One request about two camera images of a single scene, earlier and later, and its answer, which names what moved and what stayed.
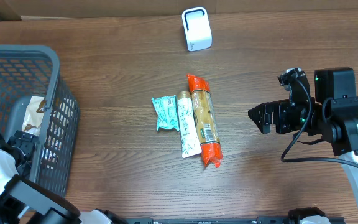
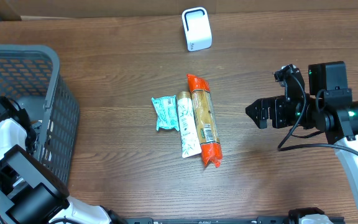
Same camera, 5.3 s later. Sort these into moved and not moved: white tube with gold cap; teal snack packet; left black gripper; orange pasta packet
Moved: left black gripper
Not moved: teal snack packet; white tube with gold cap; orange pasta packet
